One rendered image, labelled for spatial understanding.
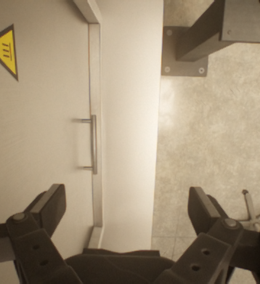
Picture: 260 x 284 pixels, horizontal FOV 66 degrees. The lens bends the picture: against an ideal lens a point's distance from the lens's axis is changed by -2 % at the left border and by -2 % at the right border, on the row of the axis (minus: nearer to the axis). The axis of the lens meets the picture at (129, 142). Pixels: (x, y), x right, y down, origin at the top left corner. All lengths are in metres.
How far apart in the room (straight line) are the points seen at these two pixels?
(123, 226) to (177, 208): 0.98
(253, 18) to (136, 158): 0.45
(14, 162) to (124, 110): 0.42
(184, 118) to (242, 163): 0.55
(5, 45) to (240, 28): 0.46
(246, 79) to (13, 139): 1.48
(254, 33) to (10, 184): 0.53
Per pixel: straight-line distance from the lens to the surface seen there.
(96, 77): 0.58
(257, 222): 1.87
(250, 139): 1.66
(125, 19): 0.63
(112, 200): 0.70
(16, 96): 0.25
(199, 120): 1.49
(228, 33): 0.54
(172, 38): 1.44
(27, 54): 0.28
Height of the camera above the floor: 1.40
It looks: 76 degrees down
